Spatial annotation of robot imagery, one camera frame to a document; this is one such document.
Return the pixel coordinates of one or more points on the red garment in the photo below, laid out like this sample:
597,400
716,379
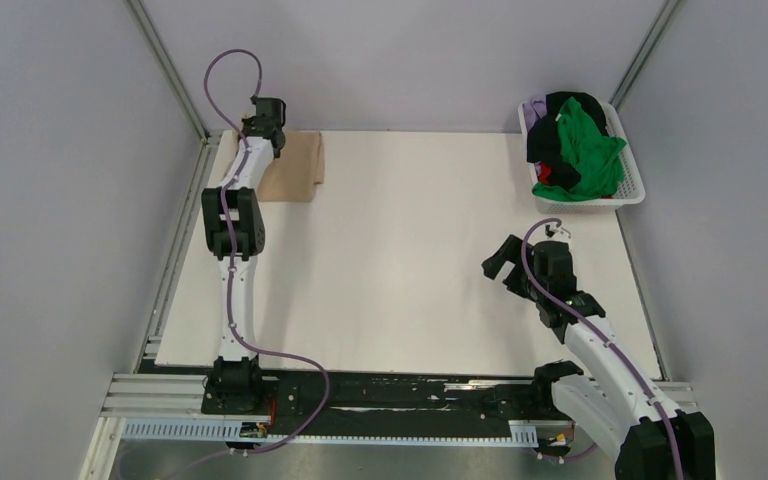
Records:
544,173

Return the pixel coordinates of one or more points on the green t shirt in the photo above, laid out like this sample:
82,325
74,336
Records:
596,157

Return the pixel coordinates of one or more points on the white slotted cable duct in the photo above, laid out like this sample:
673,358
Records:
512,434

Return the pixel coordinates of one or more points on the aluminium frame post left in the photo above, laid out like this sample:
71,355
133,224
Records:
155,44

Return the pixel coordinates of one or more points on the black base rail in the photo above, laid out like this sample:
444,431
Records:
294,400

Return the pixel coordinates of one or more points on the white plastic basket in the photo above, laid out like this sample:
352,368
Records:
631,191

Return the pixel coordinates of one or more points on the lavender t shirt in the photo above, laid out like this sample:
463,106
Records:
534,109

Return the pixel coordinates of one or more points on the beige t shirt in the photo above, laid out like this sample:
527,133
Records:
289,174

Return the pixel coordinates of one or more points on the black t shirt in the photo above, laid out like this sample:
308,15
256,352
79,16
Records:
543,141

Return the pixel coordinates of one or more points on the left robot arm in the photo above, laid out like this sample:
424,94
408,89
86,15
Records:
235,234

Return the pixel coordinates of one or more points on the aluminium frame post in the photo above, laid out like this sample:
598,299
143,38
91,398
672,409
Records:
655,33
155,44

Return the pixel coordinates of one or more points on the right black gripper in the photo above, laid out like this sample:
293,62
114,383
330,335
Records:
509,251

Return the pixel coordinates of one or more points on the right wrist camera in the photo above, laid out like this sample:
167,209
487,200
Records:
557,233

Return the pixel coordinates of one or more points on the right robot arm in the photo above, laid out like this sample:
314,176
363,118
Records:
643,431

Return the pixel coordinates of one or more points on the aluminium frame post right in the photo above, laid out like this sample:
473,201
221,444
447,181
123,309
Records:
655,33

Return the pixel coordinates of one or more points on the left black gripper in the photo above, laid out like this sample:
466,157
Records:
248,124

